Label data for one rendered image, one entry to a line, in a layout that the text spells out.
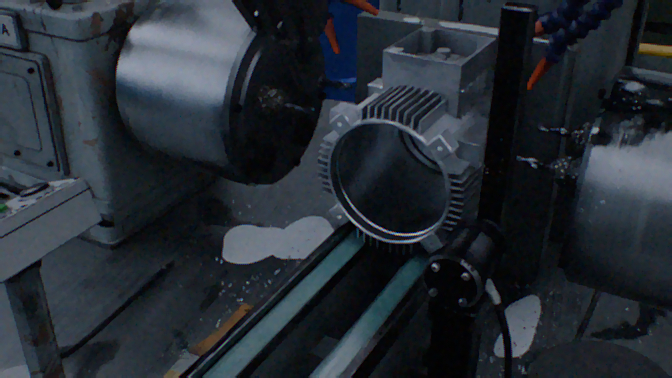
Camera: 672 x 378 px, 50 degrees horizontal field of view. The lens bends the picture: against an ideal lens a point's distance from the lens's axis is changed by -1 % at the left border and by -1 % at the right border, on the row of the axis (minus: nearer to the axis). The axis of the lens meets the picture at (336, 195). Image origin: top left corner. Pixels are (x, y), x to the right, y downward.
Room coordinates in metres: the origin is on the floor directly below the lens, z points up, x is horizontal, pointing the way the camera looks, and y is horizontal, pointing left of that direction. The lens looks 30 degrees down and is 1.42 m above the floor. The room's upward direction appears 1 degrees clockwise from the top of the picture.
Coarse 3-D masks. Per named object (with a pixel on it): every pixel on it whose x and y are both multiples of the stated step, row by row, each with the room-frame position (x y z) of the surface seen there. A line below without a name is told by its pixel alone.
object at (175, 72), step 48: (192, 0) 0.98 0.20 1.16; (144, 48) 0.91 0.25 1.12; (192, 48) 0.88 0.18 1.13; (240, 48) 0.86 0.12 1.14; (144, 96) 0.88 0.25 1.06; (192, 96) 0.85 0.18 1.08; (240, 96) 0.85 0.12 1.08; (288, 96) 0.93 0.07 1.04; (144, 144) 0.91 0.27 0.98; (192, 144) 0.85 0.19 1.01; (240, 144) 0.84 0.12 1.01; (288, 144) 0.93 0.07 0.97
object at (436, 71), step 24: (408, 48) 0.88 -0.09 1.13; (432, 48) 0.91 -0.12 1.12; (456, 48) 0.91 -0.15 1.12; (480, 48) 0.84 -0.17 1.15; (384, 72) 0.83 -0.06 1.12; (408, 72) 0.81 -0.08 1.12; (432, 72) 0.80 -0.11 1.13; (456, 72) 0.78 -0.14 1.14; (480, 72) 0.84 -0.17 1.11; (456, 96) 0.78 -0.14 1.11; (480, 96) 0.84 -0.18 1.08
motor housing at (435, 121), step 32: (384, 96) 0.78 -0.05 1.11; (416, 96) 0.77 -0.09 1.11; (352, 128) 0.76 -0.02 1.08; (384, 128) 0.90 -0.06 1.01; (416, 128) 0.73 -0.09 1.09; (448, 128) 0.76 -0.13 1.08; (480, 128) 0.79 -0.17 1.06; (352, 160) 0.82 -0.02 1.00; (384, 160) 0.87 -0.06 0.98; (416, 160) 0.92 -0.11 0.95; (448, 160) 0.72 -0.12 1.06; (352, 192) 0.79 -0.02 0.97; (384, 192) 0.83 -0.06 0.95; (416, 192) 0.85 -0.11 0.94; (448, 192) 0.70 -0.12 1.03; (384, 224) 0.76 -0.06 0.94; (416, 224) 0.76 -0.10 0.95; (448, 224) 0.70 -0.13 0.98
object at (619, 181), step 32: (608, 96) 0.67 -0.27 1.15; (640, 96) 0.66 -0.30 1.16; (544, 128) 0.80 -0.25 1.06; (576, 128) 0.78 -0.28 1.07; (608, 128) 0.64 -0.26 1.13; (640, 128) 0.63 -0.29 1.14; (576, 160) 0.68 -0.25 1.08; (608, 160) 0.62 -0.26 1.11; (640, 160) 0.61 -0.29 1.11; (576, 192) 0.62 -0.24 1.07; (608, 192) 0.60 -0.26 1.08; (640, 192) 0.59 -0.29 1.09; (576, 224) 0.61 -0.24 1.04; (608, 224) 0.59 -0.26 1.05; (640, 224) 0.58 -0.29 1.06; (576, 256) 0.61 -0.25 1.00; (608, 256) 0.59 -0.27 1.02; (640, 256) 0.58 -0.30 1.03; (608, 288) 0.61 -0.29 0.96; (640, 288) 0.58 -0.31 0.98
